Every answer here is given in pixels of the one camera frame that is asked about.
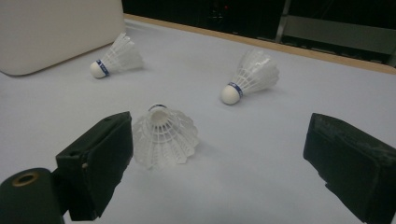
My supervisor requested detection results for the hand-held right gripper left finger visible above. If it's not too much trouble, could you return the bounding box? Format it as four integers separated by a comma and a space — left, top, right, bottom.
55, 111, 134, 222

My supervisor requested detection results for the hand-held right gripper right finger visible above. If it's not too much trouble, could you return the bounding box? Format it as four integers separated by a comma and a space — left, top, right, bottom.
303, 112, 396, 224

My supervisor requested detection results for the white feather shuttlecock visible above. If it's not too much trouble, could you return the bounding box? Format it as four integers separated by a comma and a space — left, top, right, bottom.
132, 104, 200, 171
219, 48, 280, 105
89, 32, 146, 79

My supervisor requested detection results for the white plastic storage bin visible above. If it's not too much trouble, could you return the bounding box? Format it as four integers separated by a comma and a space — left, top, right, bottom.
0, 0, 126, 77

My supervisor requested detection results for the pale blue table mat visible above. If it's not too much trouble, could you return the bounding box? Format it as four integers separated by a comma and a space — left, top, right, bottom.
0, 18, 396, 224

